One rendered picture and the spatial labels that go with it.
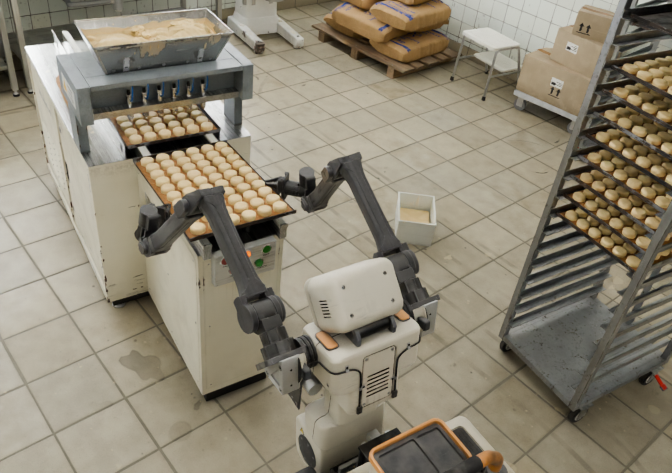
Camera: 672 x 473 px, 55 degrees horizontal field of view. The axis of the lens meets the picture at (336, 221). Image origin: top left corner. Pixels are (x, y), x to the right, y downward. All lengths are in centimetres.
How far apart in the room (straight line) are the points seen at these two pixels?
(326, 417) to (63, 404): 140
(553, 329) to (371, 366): 176
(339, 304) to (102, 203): 154
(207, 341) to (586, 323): 185
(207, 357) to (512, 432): 134
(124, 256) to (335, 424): 154
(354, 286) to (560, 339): 183
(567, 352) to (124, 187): 212
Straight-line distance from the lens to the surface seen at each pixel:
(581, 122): 258
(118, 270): 314
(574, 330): 338
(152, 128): 290
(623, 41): 251
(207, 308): 247
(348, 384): 168
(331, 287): 158
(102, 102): 277
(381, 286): 165
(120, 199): 291
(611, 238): 272
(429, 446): 175
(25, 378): 314
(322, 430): 191
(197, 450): 279
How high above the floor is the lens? 231
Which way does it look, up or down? 36 degrees down
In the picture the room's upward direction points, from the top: 7 degrees clockwise
